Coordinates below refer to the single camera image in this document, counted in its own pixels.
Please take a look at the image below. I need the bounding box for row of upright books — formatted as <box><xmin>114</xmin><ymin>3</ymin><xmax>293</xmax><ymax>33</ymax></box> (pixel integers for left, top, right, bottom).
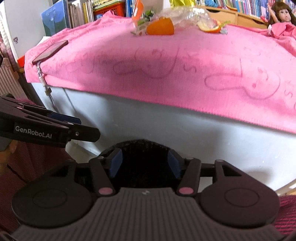
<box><xmin>124</xmin><ymin>0</ymin><xmax>278</xmax><ymax>22</ymax></box>

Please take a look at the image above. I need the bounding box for red plastic crate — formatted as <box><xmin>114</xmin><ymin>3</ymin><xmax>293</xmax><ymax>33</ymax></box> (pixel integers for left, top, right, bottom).
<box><xmin>93</xmin><ymin>1</ymin><xmax>126</xmax><ymax>20</ymax></box>

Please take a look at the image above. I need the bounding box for person left hand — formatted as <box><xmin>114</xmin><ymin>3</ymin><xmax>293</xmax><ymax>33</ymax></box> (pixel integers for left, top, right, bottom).
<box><xmin>0</xmin><ymin>140</ymin><xmax>18</xmax><ymax>175</ymax></box>

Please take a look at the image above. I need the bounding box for torn orange cardboard box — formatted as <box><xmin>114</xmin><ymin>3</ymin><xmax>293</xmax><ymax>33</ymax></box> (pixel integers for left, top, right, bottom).
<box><xmin>132</xmin><ymin>0</ymin><xmax>144</xmax><ymax>22</ymax></box>

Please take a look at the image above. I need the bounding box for clear plastic bag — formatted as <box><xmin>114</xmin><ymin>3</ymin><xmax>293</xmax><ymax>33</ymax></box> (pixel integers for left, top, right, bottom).
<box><xmin>132</xmin><ymin>6</ymin><xmax>229</xmax><ymax>36</ymax></box>

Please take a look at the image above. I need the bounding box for orange peel piece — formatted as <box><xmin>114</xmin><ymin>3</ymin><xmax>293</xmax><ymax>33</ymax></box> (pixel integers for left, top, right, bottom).
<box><xmin>146</xmin><ymin>18</ymin><xmax>175</xmax><ymax>35</ymax></box>
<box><xmin>197</xmin><ymin>20</ymin><xmax>222</xmax><ymax>33</ymax></box>

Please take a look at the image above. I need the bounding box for smartphone in red case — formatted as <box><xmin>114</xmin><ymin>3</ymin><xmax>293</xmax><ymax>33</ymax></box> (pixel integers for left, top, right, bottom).
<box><xmin>32</xmin><ymin>40</ymin><xmax>69</xmax><ymax>65</ymax></box>

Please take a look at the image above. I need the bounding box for black trash bin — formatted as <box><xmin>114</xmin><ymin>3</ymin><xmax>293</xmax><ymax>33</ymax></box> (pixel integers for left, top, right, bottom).
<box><xmin>100</xmin><ymin>139</ymin><xmax>178</xmax><ymax>189</ymax></box>

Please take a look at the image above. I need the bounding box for wooden drawer organizer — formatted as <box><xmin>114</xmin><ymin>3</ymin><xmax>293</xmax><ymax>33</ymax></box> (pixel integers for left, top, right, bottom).
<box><xmin>199</xmin><ymin>6</ymin><xmax>268</xmax><ymax>29</ymax></box>

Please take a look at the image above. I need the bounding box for brown haired doll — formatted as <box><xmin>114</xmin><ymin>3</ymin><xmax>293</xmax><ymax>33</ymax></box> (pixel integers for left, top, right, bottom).
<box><xmin>267</xmin><ymin>1</ymin><xmax>295</xmax><ymax>38</ymax></box>

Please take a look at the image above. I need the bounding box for white charging cable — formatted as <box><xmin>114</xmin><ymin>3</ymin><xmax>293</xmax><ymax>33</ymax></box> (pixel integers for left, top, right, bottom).
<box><xmin>36</xmin><ymin>61</ymin><xmax>58</xmax><ymax>112</ymax></box>

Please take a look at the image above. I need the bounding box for pink bunny print towel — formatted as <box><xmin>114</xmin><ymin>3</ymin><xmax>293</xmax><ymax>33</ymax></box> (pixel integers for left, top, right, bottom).
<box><xmin>25</xmin><ymin>12</ymin><xmax>295</xmax><ymax>133</ymax></box>

